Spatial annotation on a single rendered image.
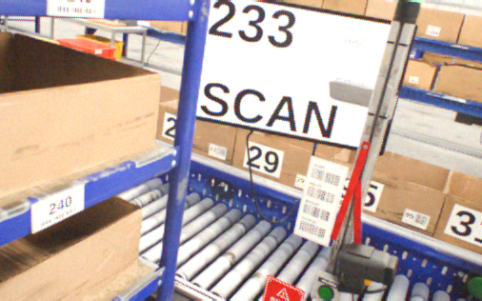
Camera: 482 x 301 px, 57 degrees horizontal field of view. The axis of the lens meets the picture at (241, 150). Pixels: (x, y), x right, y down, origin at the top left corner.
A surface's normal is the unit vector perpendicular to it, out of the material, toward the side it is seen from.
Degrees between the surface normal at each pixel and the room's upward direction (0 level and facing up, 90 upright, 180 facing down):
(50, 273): 90
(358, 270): 90
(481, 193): 90
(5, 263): 1
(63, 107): 90
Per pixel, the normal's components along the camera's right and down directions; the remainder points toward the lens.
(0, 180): 0.86, 0.33
